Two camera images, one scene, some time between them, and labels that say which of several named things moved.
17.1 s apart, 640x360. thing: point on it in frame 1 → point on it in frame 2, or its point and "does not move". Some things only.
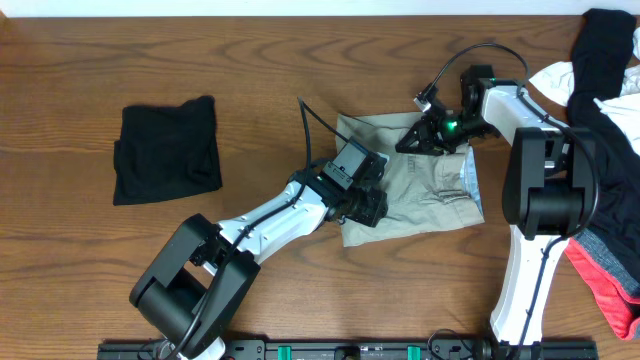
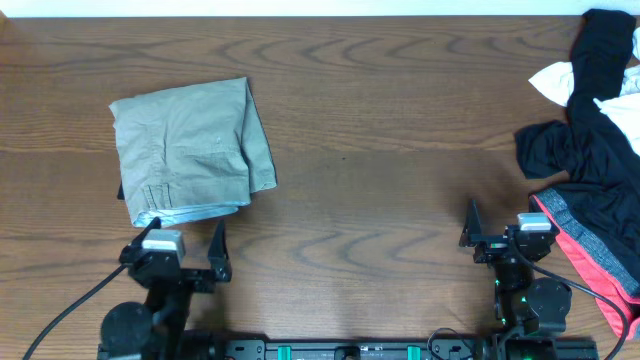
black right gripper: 435,132 → 493,242
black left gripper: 368,206 → 187,276
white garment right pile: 556,81 does not move
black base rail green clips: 352,349 does not move
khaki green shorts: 424,192 → 191,152
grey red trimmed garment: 613,283 does not move
